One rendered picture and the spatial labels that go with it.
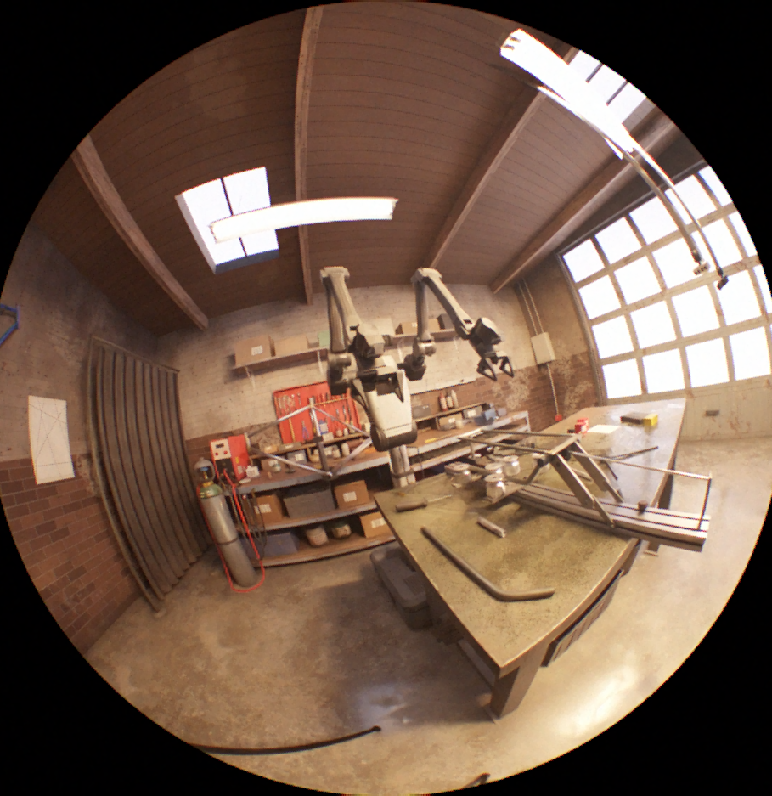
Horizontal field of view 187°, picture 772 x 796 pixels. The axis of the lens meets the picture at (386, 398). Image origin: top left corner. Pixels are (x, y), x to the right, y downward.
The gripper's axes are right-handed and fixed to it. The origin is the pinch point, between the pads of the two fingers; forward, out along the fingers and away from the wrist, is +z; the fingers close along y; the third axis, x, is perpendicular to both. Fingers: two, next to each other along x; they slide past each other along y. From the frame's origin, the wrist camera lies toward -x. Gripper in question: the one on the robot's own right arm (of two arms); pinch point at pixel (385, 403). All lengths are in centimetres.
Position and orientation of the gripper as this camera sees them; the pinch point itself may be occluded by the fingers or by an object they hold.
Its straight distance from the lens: 59.3
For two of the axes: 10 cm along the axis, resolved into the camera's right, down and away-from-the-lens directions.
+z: 3.6, 7.9, -5.0
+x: -1.8, 5.9, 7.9
